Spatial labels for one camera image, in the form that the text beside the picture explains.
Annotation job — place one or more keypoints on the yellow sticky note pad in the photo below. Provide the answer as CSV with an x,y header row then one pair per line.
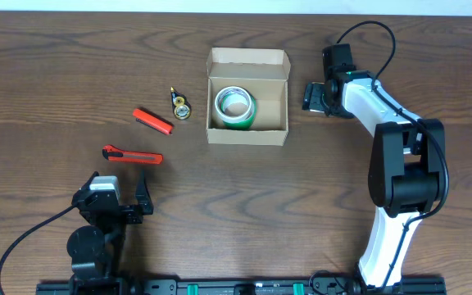
x,y
313,97

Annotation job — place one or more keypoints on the white tape roll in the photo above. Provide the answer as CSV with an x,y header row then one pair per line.
x,y
227,91

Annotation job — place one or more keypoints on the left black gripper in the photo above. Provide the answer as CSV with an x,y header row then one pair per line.
x,y
142,196

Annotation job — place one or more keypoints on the green tape roll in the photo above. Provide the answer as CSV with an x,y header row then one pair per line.
x,y
242,123

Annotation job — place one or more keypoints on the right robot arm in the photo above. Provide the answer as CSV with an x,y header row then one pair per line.
x,y
407,178

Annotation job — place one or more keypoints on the yellow black correction tape dispenser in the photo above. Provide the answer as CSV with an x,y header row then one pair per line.
x,y
181,108

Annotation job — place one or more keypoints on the red utility knife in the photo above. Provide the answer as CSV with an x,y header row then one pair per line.
x,y
115,154

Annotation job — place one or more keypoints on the open cardboard box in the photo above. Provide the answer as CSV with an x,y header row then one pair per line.
x,y
264,74

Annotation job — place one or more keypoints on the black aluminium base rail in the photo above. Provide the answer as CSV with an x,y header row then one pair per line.
x,y
327,285

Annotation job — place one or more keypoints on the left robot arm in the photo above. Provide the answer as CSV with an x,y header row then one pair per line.
x,y
95,249

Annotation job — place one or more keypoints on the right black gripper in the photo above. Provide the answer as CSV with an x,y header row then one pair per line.
x,y
339,111

